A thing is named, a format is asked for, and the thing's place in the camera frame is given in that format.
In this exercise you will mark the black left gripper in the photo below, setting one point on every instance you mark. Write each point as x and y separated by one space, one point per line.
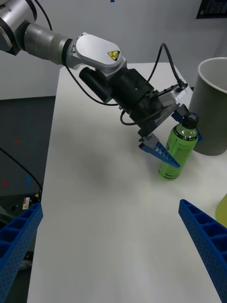
151 120

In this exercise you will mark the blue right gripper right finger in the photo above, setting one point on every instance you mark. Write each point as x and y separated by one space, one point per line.
208 241

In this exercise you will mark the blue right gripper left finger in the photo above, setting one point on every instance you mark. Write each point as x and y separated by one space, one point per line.
16 243

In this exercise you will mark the green bottle with black cap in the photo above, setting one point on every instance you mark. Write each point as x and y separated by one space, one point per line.
183 146

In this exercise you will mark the silver and black left arm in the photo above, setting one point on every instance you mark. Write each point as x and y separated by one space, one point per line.
94 52

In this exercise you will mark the yellow-green plastic waste bin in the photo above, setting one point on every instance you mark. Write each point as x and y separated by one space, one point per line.
222 210

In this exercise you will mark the grey plastic waste bin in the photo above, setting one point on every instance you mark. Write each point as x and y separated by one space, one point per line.
210 113

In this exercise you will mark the pale grey left wrist camera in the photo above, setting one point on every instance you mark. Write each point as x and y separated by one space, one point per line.
173 94

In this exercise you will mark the dark wall screen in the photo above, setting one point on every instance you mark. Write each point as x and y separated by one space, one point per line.
212 9

